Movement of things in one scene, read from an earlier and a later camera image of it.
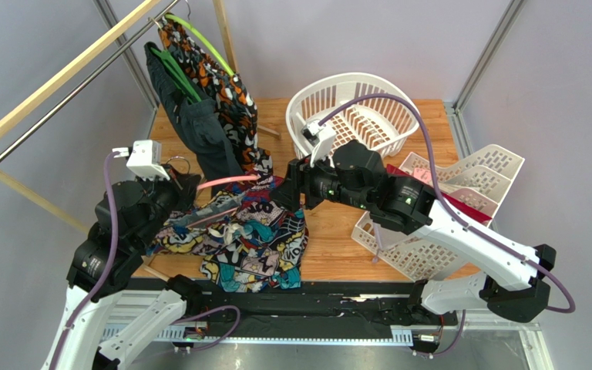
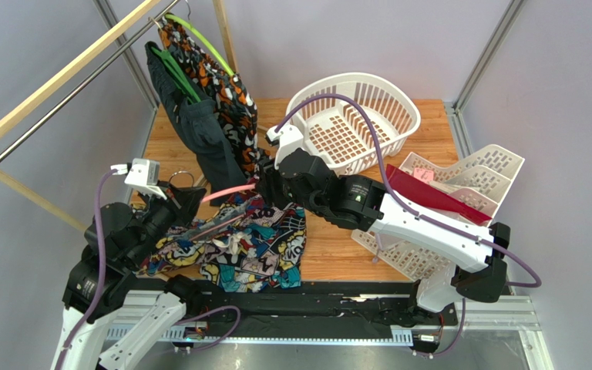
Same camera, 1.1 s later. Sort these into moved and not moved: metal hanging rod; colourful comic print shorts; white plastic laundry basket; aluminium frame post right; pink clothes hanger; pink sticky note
Moved: pink clothes hanger; colourful comic print shorts
Not moved: metal hanging rod; white plastic laundry basket; aluminium frame post right; pink sticky note
